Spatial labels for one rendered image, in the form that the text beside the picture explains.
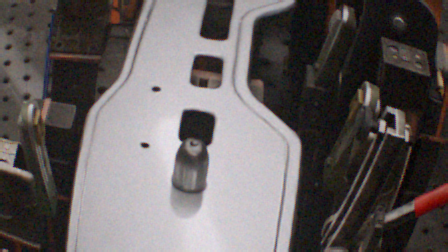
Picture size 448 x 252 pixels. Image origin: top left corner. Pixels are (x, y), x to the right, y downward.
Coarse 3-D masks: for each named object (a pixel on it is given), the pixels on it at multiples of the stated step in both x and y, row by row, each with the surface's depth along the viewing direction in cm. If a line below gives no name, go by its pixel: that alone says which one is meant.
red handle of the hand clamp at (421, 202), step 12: (432, 192) 95; (444, 192) 94; (408, 204) 97; (420, 204) 95; (432, 204) 95; (444, 204) 95; (396, 216) 97; (408, 216) 96; (360, 228) 98; (384, 228) 97; (360, 240) 99
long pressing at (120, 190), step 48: (144, 0) 136; (192, 0) 136; (240, 0) 137; (288, 0) 138; (144, 48) 128; (192, 48) 128; (240, 48) 129; (144, 96) 121; (192, 96) 122; (240, 96) 123; (96, 144) 115; (240, 144) 118; (288, 144) 118; (96, 192) 110; (144, 192) 111; (240, 192) 113; (288, 192) 113; (96, 240) 104; (144, 240) 106; (192, 240) 107; (240, 240) 108; (288, 240) 108
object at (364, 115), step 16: (368, 112) 90; (384, 112) 92; (400, 112) 91; (368, 128) 89; (384, 128) 90; (400, 128) 89; (384, 144) 89; (400, 144) 89; (368, 160) 94; (384, 160) 91; (368, 176) 92; (384, 176) 92; (352, 192) 97; (368, 192) 93; (352, 208) 94; (368, 208) 94; (336, 224) 100; (352, 224) 96; (336, 240) 97; (352, 240) 97
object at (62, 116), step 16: (48, 112) 119; (64, 112) 119; (48, 128) 118; (64, 128) 118; (48, 144) 119; (64, 144) 119; (64, 160) 121; (64, 176) 122; (64, 192) 124; (64, 208) 126; (48, 224) 129; (64, 224) 128; (48, 240) 131; (64, 240) 131
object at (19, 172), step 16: (0, 144) 106; (16, 144) 106; (0, 160) 104; (16, 160) 106; (0, 176) 104; (16, 176) 103; (32, 176) 103; (0, 192) 105; (16, 192) 105; (32, 192) 104; (0, 208) 108; (16, 208) 107; (32, 208) 106; (0, 224) 109; (16, 224) 109; (32, 224) 108; (0, 240) 113; (16, 240) 110; (32, 240) 110
